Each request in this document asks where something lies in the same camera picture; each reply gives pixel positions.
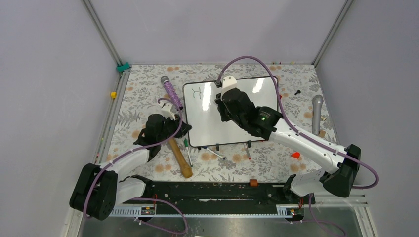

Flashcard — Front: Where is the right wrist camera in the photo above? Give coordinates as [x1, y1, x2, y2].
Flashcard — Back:
[221, 75, 237, 97]

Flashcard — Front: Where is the red cap whiteboard marker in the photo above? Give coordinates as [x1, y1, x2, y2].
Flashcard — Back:
[243, 143, 251, 160]

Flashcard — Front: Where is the small wooden cube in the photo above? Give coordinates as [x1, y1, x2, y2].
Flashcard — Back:
[318, 130, 327, 138]

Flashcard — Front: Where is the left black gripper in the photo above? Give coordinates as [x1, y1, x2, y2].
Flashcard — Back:
[157, 113, 191, 142]

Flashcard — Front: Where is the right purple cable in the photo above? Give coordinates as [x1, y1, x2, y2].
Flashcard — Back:
[216, 55, 380, 237]

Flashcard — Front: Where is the small yellow cube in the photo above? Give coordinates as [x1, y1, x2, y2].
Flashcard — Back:
[110, 91, 117, 99]

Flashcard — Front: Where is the silver grey microphone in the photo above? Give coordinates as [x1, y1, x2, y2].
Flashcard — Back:
[312, 94, 324, 135]

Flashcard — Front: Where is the orange cylinder block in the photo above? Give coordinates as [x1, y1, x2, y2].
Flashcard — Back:
[249, 179, 258, 187]

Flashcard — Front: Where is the purple glitter microphone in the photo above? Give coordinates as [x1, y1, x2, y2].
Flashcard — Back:
[160, 75, 184, 110]

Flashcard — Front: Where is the small red block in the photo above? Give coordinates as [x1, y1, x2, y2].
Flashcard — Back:
[291, 152, 301, 159]

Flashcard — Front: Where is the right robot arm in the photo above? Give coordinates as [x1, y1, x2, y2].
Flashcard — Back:
[215, 88, 361, 203]

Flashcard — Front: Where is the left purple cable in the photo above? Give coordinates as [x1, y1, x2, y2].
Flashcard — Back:
[82, 97, 189, 236]

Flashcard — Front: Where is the blue cap whiteboard marker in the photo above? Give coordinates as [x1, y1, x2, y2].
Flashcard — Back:
[202, 146, 226, 160]

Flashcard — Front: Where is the purple cable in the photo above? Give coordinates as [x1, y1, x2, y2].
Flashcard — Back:
[82, 97, 189, 236]
[216, 55, 380, 237]

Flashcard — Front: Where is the white whiteboard black frame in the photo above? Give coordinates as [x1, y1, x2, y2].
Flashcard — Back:
[182, 76, 279, 147]

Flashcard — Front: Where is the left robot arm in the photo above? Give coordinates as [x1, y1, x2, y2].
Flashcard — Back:
[69, 114, 192, 220]

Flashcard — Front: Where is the green cap whiteboard marker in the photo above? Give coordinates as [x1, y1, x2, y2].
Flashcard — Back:
[183, 138, 193, 167]

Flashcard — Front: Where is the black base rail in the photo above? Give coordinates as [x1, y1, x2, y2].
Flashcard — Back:
[118, 179, 316, 216]

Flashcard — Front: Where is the teal corner clip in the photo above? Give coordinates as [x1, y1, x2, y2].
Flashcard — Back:
[116, 62, 131, 73]

